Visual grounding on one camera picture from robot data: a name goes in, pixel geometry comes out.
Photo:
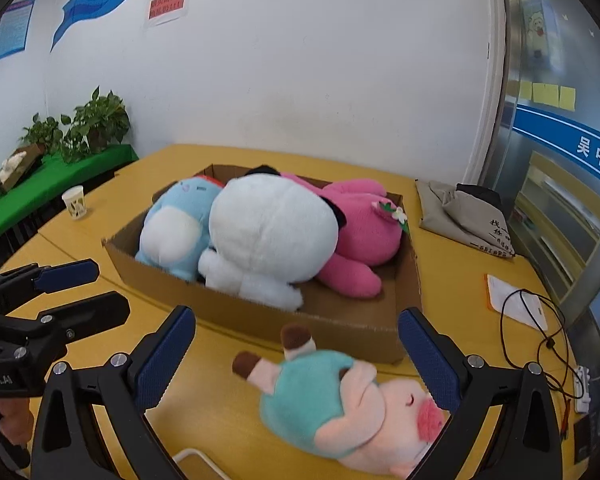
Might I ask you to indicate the white power strip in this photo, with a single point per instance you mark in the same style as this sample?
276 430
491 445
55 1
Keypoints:
582 387

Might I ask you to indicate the yellow sticky note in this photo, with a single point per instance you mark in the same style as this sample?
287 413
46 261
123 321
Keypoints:
526 91
545 94
567 98

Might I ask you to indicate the red wall notice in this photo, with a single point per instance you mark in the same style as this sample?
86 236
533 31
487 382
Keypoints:
167 7

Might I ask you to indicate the pink plush toy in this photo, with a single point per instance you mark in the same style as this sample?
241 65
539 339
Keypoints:
365 235

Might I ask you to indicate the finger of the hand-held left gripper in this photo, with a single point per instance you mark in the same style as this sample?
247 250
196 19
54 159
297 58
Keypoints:
65 275
90 312

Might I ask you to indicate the blue window banner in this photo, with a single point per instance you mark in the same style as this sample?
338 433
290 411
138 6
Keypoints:
570 145

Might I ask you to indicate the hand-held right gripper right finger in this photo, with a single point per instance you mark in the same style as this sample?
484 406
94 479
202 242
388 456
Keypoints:
430 360

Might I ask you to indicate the blue wave wall decal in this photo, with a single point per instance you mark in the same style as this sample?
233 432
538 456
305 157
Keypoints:
90 7

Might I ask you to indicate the blue wall poster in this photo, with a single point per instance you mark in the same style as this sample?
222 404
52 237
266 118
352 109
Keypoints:
12 30

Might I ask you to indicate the grey cloth bag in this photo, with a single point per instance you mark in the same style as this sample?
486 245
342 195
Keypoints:
455 220

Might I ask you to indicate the brown cardboard box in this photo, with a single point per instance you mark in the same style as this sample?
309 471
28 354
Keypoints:
340 325

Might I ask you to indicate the white plush toy black ears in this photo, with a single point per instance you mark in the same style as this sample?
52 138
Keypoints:
270 230

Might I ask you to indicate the pig plush toy teal shirt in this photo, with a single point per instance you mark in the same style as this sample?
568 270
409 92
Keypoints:
310 400

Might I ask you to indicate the light blue plush toy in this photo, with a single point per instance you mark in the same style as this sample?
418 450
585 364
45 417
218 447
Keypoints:
170 240

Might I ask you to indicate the leaf print paper cup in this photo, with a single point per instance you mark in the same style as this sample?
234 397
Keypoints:
75 204

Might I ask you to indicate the white paper orange edge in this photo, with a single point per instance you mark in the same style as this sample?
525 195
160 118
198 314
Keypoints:
520 305

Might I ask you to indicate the large green potted plant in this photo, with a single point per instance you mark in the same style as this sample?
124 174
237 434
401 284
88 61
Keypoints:
97 120

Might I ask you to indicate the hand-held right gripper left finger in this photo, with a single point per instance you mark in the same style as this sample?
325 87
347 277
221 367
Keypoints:
165 360

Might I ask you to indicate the sheep window sticker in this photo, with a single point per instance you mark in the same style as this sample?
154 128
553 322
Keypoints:
537 35

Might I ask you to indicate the small green potted plant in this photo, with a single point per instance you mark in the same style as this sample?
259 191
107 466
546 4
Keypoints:
42 132

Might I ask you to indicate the white fluffy toy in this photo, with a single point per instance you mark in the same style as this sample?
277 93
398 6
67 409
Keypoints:
7 166

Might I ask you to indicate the small cardboard box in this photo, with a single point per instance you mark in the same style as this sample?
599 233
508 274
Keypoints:
25 162

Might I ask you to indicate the dark flat object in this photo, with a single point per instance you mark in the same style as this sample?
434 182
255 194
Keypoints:
582 440

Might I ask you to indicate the person's left hand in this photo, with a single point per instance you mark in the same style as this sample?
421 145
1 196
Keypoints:
15 422

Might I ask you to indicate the black cloth item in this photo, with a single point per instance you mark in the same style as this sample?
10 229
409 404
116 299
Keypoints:
480 194

